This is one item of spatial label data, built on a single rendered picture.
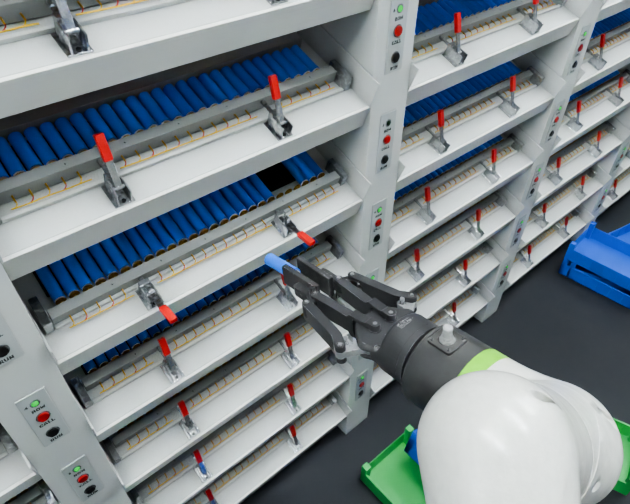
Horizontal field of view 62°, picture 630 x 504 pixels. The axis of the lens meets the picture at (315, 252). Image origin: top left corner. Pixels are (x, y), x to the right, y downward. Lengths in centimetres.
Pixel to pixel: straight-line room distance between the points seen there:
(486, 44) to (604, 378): 128
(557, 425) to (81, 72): 56
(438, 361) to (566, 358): 157
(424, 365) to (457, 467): 18
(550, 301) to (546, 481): 191
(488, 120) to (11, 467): 119
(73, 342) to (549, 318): 175
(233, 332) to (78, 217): 44
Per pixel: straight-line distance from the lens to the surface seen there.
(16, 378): 83
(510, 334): 208
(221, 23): 70
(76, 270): 88
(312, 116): 89
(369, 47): 91
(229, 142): 81
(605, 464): 49
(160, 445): 117
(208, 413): 119
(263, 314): 107
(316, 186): 100
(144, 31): 68
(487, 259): 185
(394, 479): 168
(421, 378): 54
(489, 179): 150
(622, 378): 212
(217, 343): 104
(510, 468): 36
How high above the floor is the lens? 151
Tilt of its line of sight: 42 degrees down
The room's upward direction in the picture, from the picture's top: straight up
